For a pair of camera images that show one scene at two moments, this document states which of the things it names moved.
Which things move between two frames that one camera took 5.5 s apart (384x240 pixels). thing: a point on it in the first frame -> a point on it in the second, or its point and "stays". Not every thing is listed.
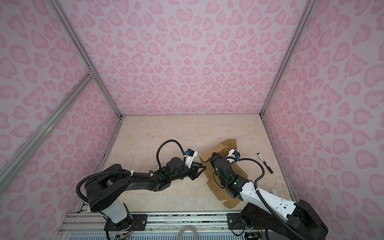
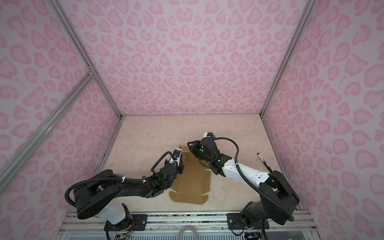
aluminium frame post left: (57, 8) stays
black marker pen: (265, 164) stays
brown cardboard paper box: (229, 201) -> (193, 182)
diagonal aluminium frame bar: (7, 171) stays
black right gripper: (214, 161) -> (194, 147)
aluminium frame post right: (308, 7) stays
